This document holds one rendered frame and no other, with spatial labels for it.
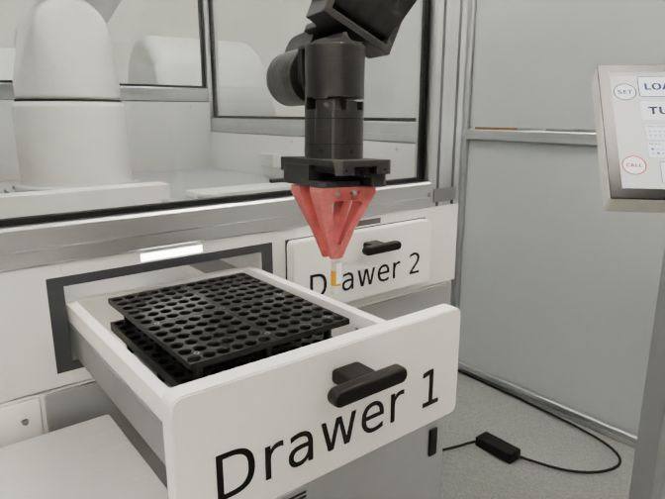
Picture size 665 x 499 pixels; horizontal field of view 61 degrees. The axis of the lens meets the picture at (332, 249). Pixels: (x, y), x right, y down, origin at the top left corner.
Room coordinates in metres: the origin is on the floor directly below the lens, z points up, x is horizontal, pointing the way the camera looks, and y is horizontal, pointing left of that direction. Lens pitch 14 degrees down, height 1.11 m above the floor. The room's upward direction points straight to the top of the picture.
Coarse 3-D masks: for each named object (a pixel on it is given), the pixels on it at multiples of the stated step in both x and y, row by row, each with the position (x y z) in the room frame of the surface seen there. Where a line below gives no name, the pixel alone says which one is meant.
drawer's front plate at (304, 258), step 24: (312, 240) 0.80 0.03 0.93; (360, 240) 0.85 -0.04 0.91; (384, 240) 0.88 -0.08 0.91; (408, 240) 0.92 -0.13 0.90; (288, 264) 0.78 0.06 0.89; (312, 264) 0.79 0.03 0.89; (360, 264) 0.85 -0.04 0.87; (408, 264) 0.92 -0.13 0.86; (360, 288) 0.85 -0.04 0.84; (384, 288) 0.89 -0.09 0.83
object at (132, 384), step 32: (128, 288) 0.67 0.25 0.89; (288, 288) 0.68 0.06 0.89; (96, 320) 0.56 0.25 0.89; (352, 320) 0.59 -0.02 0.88; (384, 320) 0.56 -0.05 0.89; (96, 352) 0.52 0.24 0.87; (128, 352) 0.48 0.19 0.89; (128, 384) 0.46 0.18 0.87; (160, 384) 0.42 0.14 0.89; (128, 416) 0.45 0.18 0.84; (160, 416) 0.40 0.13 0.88; (160, 448) 0.39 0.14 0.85
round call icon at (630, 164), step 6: (624, 156) 1.03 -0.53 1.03; (630, 156) 1.03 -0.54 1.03; (636, 156) 1.03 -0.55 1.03; (642, 156) 1.02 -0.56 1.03; (624, 162) 1.02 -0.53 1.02; (630, 162) 1.02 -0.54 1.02; (636, 162) 1.02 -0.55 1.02; (642, 162) 1.02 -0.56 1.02; (624, 168) 1.01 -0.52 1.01; (630, 168) 1.01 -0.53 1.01; (636, 168) 1.01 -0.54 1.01; (642, 168) 1.01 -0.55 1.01; (624, 174) 1.01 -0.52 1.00; (630, 174) 1.00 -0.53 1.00; (636, 174) 1.00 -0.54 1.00; (642, 174) 1.00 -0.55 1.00; (648, 174) 1.00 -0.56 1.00
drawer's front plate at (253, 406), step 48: (384, 336) 0.44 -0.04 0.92; (432, 336) 0.48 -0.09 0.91; (192, 384) 0.35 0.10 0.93; (240, 384) 0.36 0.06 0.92; (288, 384) 0.38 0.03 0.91; (192, 432) 0.34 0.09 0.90; (240, 432) 0.36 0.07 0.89; (288, 432) 0.38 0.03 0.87; (384, 432) 0.45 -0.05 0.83; (192, 480) 0.33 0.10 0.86; (240, 480) 0.36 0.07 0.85; (288, 480) 0.38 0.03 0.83
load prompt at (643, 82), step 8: (640, 80) 1.13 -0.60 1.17; (648, 80) 1.13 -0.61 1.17; (656, 80) 1.13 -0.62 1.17; (664, 80) 1.13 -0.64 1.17; (640, 88) 1.12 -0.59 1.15; (648, 88) 1.12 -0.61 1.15; (656, 88) 1.12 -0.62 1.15; (664, 88) 1.11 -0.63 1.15; (640, 96) 1.11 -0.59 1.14; (648, 96) 1.11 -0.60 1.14; (656, 96) 1.11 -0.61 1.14; (664, 96) 1.10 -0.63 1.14
